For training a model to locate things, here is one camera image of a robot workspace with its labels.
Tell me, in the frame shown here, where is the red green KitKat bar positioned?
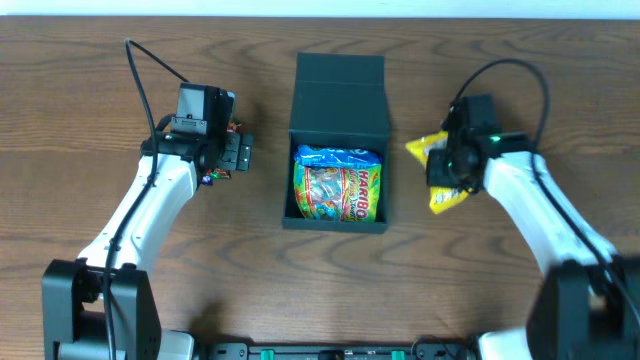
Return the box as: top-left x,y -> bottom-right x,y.
210,121 -> 242,180

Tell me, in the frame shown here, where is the yellow pistachio snack bag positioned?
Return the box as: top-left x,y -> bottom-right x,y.
405,131 -> 469,214

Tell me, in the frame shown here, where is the purple Dairy Milk bar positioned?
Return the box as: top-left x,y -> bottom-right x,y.
201,174 -> 213,186

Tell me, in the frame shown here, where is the blue Oreo cookie pack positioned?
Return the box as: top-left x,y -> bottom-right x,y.
294,145 -> 381,169

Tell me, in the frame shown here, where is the colourful Haribo gummy bag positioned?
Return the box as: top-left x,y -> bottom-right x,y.
293,163 -> 381,223

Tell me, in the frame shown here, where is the dark green gift box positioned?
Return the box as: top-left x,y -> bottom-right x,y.
282,53 -> 391,234

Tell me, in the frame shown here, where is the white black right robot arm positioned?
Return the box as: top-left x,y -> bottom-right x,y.
426,95 -> 639,360

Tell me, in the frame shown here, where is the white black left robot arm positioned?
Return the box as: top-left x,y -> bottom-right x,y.
42,82 -> 253,359

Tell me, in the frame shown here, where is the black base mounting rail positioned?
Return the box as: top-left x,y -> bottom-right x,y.
193,340 -> 480,360

